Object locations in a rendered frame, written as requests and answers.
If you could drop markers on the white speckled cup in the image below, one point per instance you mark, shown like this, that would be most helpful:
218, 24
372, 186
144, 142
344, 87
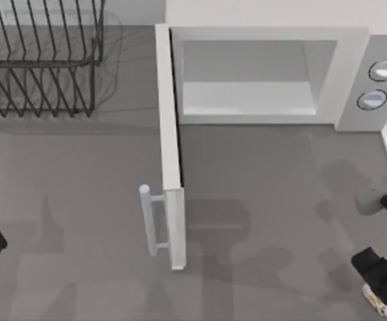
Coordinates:
386, 309

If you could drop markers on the pale grey rounded box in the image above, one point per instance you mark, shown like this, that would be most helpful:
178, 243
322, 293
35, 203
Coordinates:
369, 200

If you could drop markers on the pale microwave oven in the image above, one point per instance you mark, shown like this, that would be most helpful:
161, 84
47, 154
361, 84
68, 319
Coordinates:
351, 110

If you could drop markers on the round microwave knob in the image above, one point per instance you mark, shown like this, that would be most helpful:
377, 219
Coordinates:
372, 99
385, 69

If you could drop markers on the pale microwave door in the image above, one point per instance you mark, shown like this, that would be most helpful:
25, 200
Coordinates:
170, 140

